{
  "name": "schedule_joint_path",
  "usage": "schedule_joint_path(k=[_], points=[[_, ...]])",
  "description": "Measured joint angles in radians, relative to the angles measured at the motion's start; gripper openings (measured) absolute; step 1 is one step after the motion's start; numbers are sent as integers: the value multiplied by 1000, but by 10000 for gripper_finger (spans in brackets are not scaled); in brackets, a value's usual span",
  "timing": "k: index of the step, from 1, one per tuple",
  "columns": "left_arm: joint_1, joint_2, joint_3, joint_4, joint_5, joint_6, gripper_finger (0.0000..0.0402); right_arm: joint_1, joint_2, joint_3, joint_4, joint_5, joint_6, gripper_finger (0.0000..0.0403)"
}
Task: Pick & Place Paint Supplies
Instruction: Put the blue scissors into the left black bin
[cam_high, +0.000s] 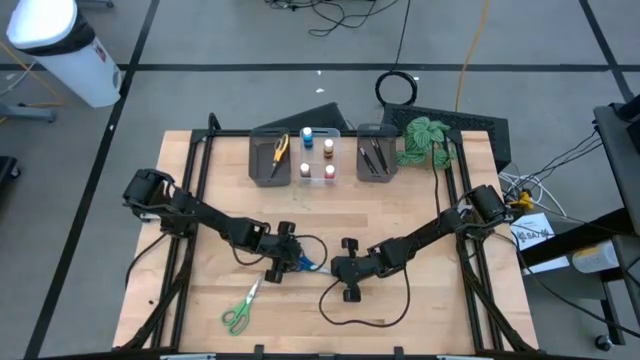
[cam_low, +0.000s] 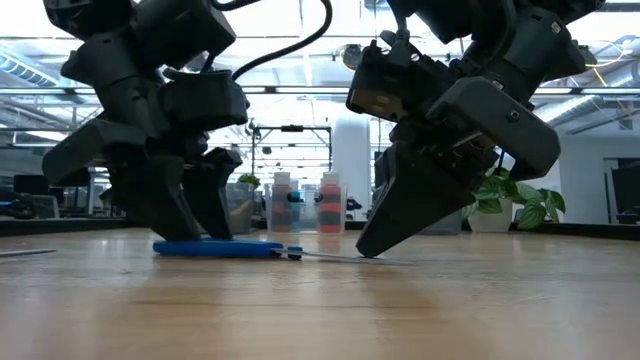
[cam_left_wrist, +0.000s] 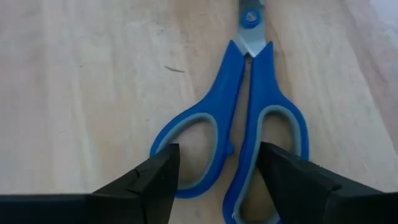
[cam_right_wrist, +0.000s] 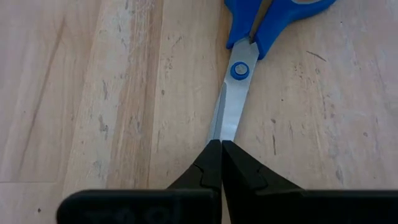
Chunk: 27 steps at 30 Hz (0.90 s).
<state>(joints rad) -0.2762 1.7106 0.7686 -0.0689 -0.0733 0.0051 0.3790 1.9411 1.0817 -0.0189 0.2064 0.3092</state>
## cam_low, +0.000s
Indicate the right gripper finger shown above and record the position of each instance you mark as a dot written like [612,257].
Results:
[410,205]
[382,170]

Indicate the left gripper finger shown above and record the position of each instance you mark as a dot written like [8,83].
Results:
[210,195]
[155,200]

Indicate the red paint bottle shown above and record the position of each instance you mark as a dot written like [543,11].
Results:
[330,205]

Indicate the white small bottle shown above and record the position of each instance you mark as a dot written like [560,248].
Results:
[281,200]

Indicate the blue paint bottle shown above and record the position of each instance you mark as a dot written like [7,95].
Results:
[296,200]

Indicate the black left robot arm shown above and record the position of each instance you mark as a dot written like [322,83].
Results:
[165,30]

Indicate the grey plastic bin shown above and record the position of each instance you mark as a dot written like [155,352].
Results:
[242,210]
[445,225]

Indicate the small background plant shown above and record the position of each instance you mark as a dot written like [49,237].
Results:
[248,181]

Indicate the clear plastic bin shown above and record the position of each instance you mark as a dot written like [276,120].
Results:
[307,220]

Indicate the green potted plant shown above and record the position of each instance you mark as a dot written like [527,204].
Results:
[500,220]

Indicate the black background screen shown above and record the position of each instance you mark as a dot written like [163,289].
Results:
[625,190]

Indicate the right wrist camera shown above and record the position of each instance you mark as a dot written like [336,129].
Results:
[372,97]

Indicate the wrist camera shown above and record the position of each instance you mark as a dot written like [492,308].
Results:
[205,100]
[372,97]

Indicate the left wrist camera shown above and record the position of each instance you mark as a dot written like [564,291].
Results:
[205,100]

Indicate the black background frame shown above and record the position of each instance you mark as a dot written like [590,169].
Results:
[292,128]

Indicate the black aluminium table frame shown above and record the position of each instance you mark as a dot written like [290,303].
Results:
[50,226]

